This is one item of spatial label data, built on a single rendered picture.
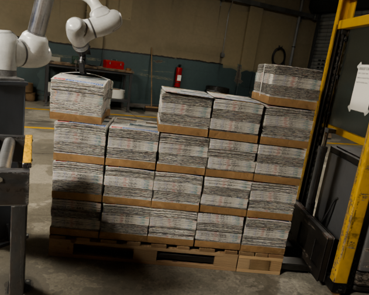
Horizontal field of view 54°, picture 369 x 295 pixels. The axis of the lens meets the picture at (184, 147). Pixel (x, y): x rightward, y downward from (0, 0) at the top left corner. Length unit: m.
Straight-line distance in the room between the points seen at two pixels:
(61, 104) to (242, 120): 1.01
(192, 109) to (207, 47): 7.51
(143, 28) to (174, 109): 6.98
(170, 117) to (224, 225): 0.74
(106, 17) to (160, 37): 7.12
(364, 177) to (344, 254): 0.47
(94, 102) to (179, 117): 0.48
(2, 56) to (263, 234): 1.83
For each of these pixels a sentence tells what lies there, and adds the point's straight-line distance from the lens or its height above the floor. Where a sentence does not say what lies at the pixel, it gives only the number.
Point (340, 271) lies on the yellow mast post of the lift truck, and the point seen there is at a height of 0.17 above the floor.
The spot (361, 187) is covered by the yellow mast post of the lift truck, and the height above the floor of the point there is 0.70.
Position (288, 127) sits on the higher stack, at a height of 0.95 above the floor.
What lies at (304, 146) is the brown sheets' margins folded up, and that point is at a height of 0.85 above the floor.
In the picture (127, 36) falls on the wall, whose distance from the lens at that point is 8.85.
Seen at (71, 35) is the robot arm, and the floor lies 1.28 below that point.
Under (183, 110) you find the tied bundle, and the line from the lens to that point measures 2.05.
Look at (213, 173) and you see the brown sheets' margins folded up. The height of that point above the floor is 0.63.
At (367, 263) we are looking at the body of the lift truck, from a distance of 2.52.
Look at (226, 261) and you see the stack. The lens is 2.39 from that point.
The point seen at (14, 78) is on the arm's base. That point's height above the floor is 1.02.
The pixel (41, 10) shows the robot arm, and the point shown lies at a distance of 2.38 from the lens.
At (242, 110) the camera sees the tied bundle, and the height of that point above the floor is 1.01.
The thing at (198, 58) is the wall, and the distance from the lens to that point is 9.43.
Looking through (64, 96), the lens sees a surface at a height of 0.96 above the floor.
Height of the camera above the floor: 1.23
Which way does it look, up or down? 13 degrees down
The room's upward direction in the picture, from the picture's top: 8 degrees clockwise
